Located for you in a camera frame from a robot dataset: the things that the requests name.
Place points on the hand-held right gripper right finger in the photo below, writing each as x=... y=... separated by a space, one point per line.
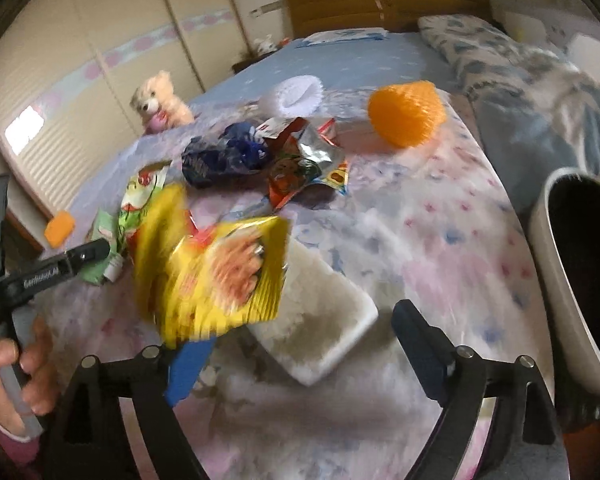
x=430 y=355

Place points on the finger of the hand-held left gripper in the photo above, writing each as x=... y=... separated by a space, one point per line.
x=87 y=255

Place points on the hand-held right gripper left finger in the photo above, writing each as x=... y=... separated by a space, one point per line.
x=187 y=372

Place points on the green snack packet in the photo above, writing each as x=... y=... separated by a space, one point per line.
x=135 y=195

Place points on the yellow snack bag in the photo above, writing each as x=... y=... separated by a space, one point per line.
x=215 y=270

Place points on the white round trash bin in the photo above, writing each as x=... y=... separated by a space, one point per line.
x=545 y=260

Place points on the dark blue plastic bag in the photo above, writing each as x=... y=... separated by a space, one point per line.
x=220 y=157

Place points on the orange foam fruit net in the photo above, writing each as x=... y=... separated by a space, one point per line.
x=405 y=112

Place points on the person's left forearm pink sleeve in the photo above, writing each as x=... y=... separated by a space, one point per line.
x=5 y=452

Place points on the person's left hand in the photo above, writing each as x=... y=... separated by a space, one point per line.
x=42 y=365

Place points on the small orange block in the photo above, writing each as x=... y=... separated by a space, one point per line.
x=60 y=228

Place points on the white foam tray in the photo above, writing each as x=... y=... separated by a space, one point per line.
x=325 y=320

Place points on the pink floral blanket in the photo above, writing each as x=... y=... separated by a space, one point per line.
x=430 y=240

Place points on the cream teddy bear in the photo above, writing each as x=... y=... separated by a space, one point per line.
x=157 y=102

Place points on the cream sliding door wardrobe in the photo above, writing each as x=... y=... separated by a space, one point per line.
x=90 y=70

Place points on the black bin liner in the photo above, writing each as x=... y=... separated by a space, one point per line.
x=590 y=260

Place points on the red and silver snack wrapper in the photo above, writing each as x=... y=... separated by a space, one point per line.
x=305 y=160

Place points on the brown wooden nightstand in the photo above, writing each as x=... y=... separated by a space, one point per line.
x=245 y=64

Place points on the white foam fruit net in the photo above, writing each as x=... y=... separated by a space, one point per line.
x=292 y=95

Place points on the small white bunny toy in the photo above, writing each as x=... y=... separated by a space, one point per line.
x=266 y=46

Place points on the grey blue printed duvet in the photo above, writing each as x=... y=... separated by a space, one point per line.
x=520 y=90

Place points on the light blue bed sheet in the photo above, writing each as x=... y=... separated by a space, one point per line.
x=380 y=60

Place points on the blue printed pillow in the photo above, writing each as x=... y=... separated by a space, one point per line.
x=342 y=36

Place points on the brown wooden headboard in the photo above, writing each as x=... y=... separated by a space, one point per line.
x=380 y=7

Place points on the white wall controller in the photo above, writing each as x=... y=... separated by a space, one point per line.
x=267 y=7

